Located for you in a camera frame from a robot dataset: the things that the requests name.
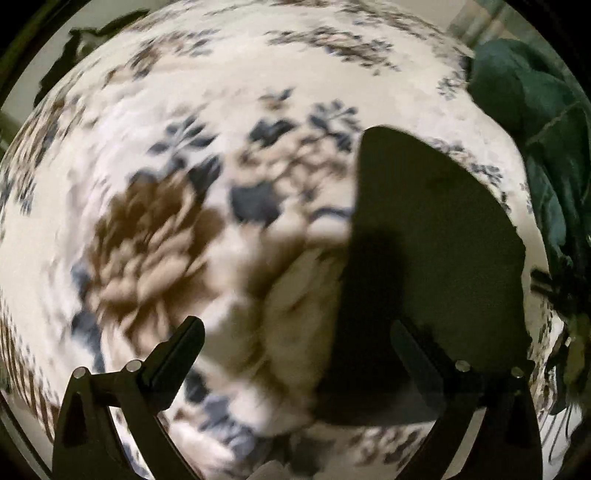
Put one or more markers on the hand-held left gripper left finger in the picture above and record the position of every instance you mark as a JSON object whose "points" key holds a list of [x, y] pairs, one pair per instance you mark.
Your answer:
{"points": [[178, 355]]}

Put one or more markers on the dark striped sweater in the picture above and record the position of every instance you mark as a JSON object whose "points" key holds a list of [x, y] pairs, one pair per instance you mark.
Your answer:
{"points": [[438, 240]]}

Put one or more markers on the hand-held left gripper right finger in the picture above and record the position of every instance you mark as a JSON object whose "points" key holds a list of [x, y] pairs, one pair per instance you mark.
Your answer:
{"points": [[418, 364]]}

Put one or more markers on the floral quilt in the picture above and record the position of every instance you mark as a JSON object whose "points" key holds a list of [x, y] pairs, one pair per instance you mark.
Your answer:
{"points": [[184, 161]]}

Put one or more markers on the pile of black clothes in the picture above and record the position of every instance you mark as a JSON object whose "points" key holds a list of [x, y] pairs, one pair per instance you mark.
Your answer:
{"points": [[78, 50]]}

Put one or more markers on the green plush blanket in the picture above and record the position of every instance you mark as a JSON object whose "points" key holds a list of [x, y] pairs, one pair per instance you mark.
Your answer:
{"points": [[545, 138]]}

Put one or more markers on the wide grey curtain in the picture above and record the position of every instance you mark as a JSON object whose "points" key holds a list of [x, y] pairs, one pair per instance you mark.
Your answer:
{"points": [[480, 23]]}

